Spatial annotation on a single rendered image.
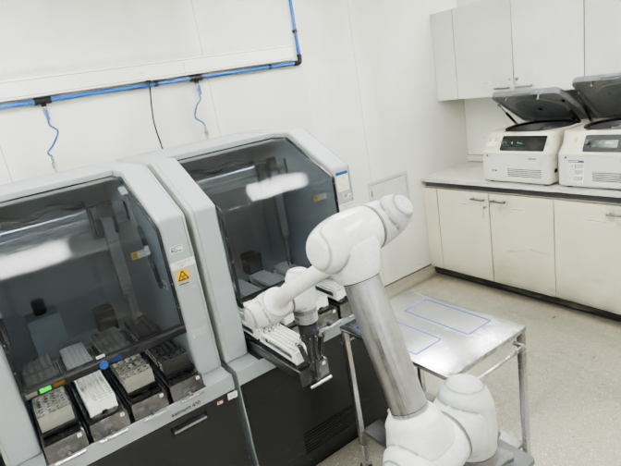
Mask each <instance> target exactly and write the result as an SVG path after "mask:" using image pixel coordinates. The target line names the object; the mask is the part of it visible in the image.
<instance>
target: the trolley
mask: <svg viewBox="0 0 621 466"><path fill-rule="evenodd" d="M390 303H391V306H392V309H393V311H394V314H395V317H396V320H397V323H398V326H399V328H400V331H401V334H402V336H403V339H404V341H405V343H406V346H407V349H408V353H409V356H410V358H411V360H412V363H413V365H414V366H416V367H417V371H418V378H419V381H420V385H421V388H422V390H423V393H424V396H425V398H426V399H427V400H429V401H430V402H432V403H434V401H435V399H436V398H437V397H436V396H435V395H433V394H431V393H429V392H427V391H426V385H425V377H424V371H425V372H427V373H429V374H432V375H434V376H437V377H439V378H441V379H443V380H446V379H447V378H449V377H451V376H453V375H455V374H464V373H465V372H467V371H468V370H470V369H471V368H473V367H474V366H476V365H477V364H478V363H480V362H482V361H483V360H485V359H486V358H488V357H489V356H490V355H492V354H493V353H495V352H496V351H498V350H499V349H500V348H502V347H503V346H504V345H506V344H507V343H509V342H510V341H511V340H513V339H514V338H517V341H513V345H514V346H517V349H516V350H515V351H513V352H512V353H510V354H509V355H508V356H506V357H505V358H503V359H502V360H501V361H499V362H498V363H497V364H496V365H494V366H493V367H491V368H490V369H489V370H487V371H486V372H484V373H483V374H481V375H480V376H478V377H477V378H478V379H479V380H482V379H483V378H485V377H486V376H487V375H489V374H490V373H492V372H493V371H495V370H496V369H497V368H499V367H500V366H501V365H503V364H504V363H506V362H507V361H509V360H510V359H512V358H513V357H514V356H516V355H517V364H518V381H519V399H520V417H521V434H522V441H521V440H519V439H517V438H515V437H513V436H511V435H509V434H508V433H506V432H504V431H502V430H500V429H498V428H497V429H498V430H499V431H500V432H501V436H500V437H499V438H500V439H502V440H504V441H505V442H507V443H508V444H510V445H512V446H514V447H516V448H518V449H522V451H524V452H526V453H528V454H530V455H531V452H530V413H529V393H528V373H527V353H526V347H527V346H526V334H525V331H526V326H524V325H520V324H517V323H513V322H510V321H507V320H505V319H502V318H499V317H495V316H492V315H489V314H487V313H482V312H479V311H475V310H472V309H470V308H467V307H464V306H461V305H458V304H454V303H452V302H449V301H446V300H441V299H437V298H435V297H432V296H429V295H426V294H423V293H420V292H417V291H414V290H410V291H408V292H406V293H404V294H402V295H400V296H398V297H396V298H394V299H392V300H390ZM339 328H340V331H341V334H342V339H343V345H344V352H345V357H346V363H347V373H348V379H349V384H350V390H351V396H352V401H353V407H354V412H355V418H356V424H357V429H358V435H359V445H360V451H361V457H362V461H361V464H360V466H372V462H371V459H370V458H369V454H368V449H367V443H366V436H368V437H369V438H371V439H372V440H373V441H375V442H376V443H378V444H379V445H381V446H382V447H383V448H385V449H387V447H386V429H385V422H386V419H387V416H388V414H389V412H390V411H389V412H388V413H386V414H385V415H384V416H383V417H381V418H380V419H378V420H377V421H375V422H374V423H372V424H370V425H369V426H368V427H366V428H365V429H364V425H363V420H362V413H361V407H360V402H359V392H358V385H357V379H356V374H355V368H354V362H353V356H352V350H351V345H350V339H349V335H351V336H352V337H355V338H357V339H359V340H361V341H363V342H364V340H363V338H362V335H361V333H360V331H359V327H358V324H357V321H356V319H353V320H352V321H350V322H348V323H346V324H344V325H341V326H339ZM365 435H366V436H365Z"/></svg>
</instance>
